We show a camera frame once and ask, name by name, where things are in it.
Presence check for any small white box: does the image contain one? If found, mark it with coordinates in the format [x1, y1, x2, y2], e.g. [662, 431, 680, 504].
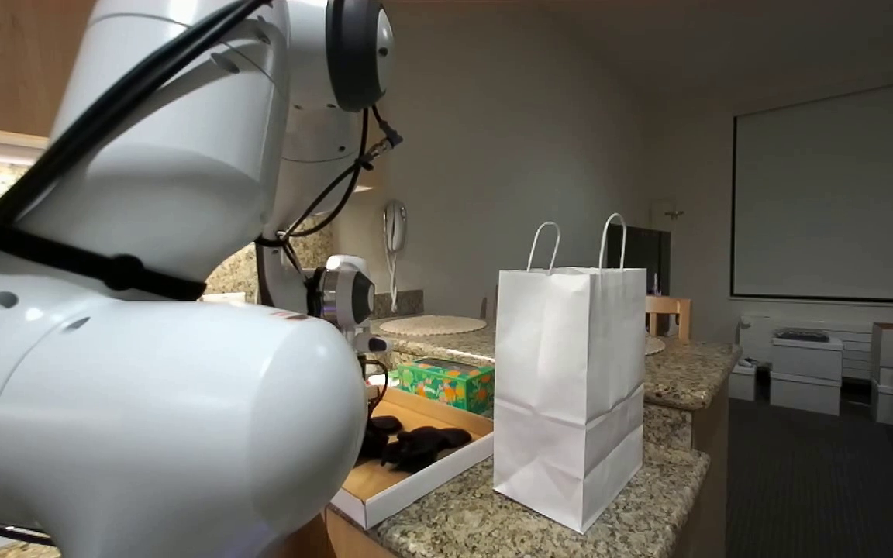
[726, 354, 760, 406]

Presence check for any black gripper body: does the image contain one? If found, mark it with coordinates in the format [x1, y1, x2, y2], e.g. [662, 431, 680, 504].
[361, 354, 390, 415]

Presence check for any green floral tissue box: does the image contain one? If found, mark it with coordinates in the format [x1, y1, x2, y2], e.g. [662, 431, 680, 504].
[390, 356, 500, 417]

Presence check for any black strap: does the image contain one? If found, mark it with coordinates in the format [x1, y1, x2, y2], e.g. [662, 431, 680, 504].
[0, 203, 209, 304]

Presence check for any wooden dining chair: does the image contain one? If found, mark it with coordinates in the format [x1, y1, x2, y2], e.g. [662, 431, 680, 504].
[642, 294, 694, 343]

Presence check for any white paper bag with handles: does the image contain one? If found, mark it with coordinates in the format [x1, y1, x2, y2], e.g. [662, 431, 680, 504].
[490, 212, 651, 535]

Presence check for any white oval wall device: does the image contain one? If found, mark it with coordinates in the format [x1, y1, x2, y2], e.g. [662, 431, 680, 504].
[379, 199, 410, 315]

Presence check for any shallow cardboard box tray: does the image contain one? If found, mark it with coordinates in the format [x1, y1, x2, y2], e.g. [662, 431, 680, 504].
[328, 383, 500, 533]

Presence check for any white projector screen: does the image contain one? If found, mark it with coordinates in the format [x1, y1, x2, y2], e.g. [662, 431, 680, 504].
[729, 73, 893, 308]

